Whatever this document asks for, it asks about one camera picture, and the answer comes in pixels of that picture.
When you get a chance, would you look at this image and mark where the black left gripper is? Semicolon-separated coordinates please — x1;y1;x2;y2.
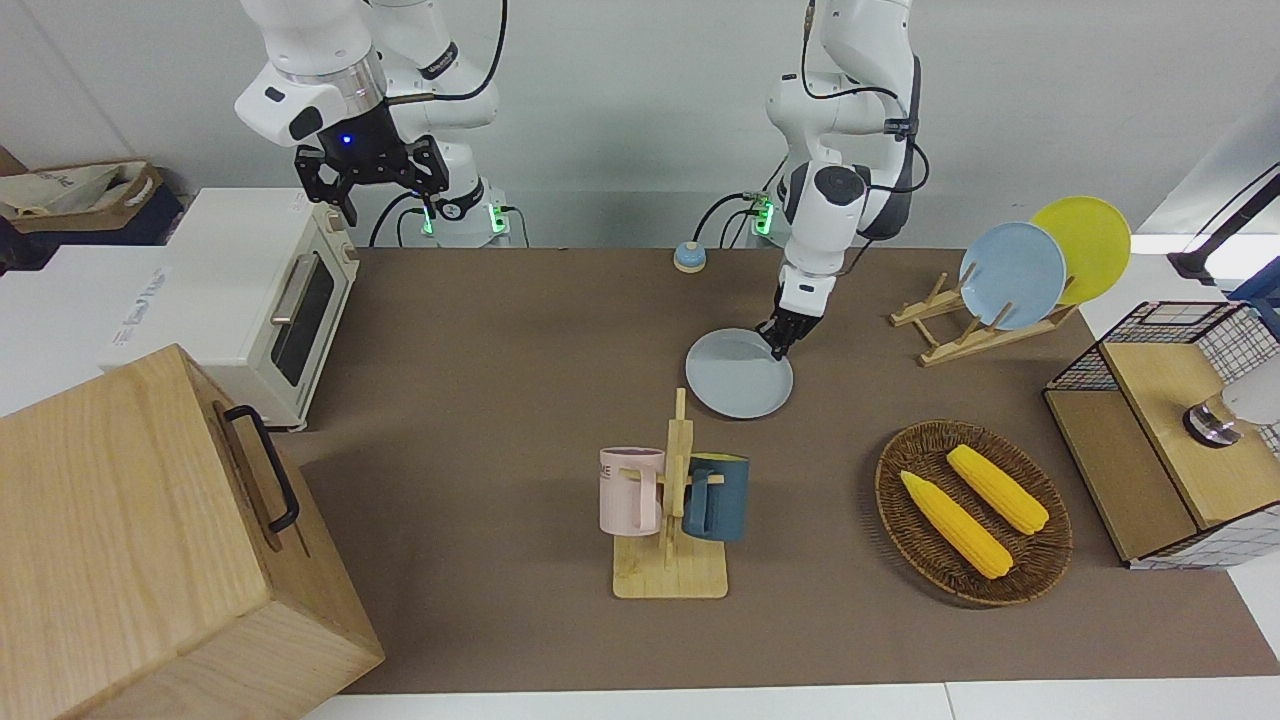
759;307;822;362

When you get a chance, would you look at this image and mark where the brown table mat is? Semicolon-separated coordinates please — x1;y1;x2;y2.
300;247;1280;695

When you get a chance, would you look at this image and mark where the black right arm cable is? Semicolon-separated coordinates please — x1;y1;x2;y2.
385;0;508;104

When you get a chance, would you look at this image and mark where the dark blue mug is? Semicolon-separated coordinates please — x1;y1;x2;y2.
682;453;751;543

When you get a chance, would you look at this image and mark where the yellow plate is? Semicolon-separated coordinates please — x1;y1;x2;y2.
1030;196;1133;306

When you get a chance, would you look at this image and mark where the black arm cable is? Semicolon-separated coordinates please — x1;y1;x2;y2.
800;0;931;196
385;0;508;104

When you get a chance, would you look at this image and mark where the wooden mug tree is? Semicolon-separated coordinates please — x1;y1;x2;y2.
612;388;729;600

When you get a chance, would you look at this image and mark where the gray plate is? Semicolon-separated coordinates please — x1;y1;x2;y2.
685;328;795;420

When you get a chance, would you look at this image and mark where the large wooden box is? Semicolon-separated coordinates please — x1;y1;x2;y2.
0;343;386;720

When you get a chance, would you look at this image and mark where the blue fixture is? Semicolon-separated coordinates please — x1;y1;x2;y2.
1230;270;1280;331

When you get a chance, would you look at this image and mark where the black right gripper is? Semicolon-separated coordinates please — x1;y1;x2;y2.
293;100;449;229

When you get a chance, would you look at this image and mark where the yellow corn cob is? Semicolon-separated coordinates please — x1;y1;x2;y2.
946;444;1051;536
900;470;1014;580

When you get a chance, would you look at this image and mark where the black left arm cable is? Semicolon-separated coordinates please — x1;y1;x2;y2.
800;0;931;196

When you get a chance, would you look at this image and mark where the light blue plate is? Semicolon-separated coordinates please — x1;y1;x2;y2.
960;222;1068;332

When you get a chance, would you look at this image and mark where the wire and wood shelf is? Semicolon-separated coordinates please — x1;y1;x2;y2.
1043;301;1280;571

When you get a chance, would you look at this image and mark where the pink mug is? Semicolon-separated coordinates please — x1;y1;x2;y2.
599;447;666;537

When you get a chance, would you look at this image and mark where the white cylinder with metal base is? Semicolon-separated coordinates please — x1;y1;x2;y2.
1183;355;1280;448

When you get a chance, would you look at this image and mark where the black base cable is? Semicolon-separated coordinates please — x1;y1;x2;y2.
693;192;761;249

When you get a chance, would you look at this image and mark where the brown paper bag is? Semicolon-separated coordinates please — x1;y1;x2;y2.
0;160;166;236

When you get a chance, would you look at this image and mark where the white toaster oven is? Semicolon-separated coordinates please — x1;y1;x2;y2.
97;187;361;433

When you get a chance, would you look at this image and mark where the black box handle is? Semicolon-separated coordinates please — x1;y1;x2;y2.
224;404;301;534

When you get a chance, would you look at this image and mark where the wooden plate rack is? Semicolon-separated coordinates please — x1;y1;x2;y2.
890;272;1079;368

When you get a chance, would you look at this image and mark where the brown wicker basket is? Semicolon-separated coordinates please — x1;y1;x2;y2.
875;420;1074;607

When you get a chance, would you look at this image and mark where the black stand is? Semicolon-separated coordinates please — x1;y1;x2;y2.
1167;165;1280;286

